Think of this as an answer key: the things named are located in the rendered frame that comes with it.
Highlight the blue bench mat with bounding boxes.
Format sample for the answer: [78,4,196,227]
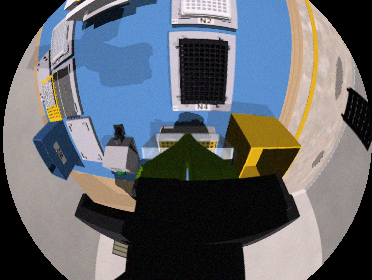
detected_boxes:
[51,0,292,182]

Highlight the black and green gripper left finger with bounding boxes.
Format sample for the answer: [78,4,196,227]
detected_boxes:
[135,134,188,180]

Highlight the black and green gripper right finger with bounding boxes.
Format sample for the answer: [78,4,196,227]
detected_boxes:
[188,134,239,180]

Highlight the blue bin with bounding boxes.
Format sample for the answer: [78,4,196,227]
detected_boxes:
[32,120,80,180]

